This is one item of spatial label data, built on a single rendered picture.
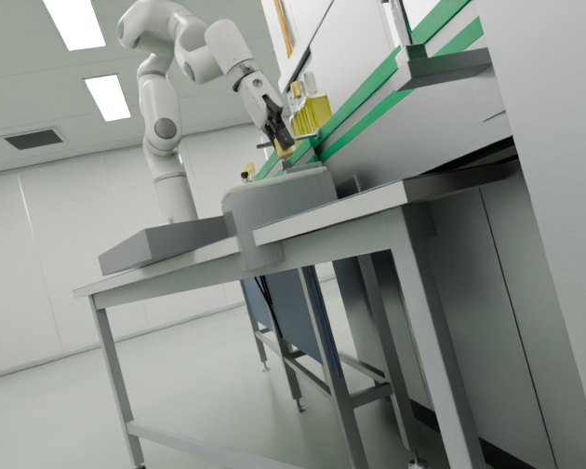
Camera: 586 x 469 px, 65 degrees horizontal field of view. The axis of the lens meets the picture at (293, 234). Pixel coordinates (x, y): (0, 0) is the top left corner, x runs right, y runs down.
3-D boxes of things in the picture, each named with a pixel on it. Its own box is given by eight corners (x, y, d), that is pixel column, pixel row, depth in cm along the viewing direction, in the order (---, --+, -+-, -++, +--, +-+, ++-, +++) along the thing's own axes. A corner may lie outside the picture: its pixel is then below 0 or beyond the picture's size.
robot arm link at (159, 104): (167, 87, 139) (175, 60, 124) (177, 164, 136) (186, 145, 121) (135, 87, 135) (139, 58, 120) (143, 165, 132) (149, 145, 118)
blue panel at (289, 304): (398, 355, 125) (357, 206, 126) (339, 377, 121) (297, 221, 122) (280, 310, 280) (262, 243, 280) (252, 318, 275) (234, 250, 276)
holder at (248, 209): (364, 200, 97) (353, 165, 97) (237, 233, 90) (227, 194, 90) (337, 211, 113) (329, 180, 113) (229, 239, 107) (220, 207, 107)
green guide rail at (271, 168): (292, 169, 118) (284, 140, 118) (288, 170, 117) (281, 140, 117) (229, 231, 287) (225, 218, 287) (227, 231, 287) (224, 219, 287)
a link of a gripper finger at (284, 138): (282, 112, 96) (299, 140, 96) (279, 117, 99) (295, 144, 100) (270, 118, 95) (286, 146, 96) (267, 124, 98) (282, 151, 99)
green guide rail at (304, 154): (319, 163, 119) (311, 134, 119) (315, 164, 119) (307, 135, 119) (240, 228, 289) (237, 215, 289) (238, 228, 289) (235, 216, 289)
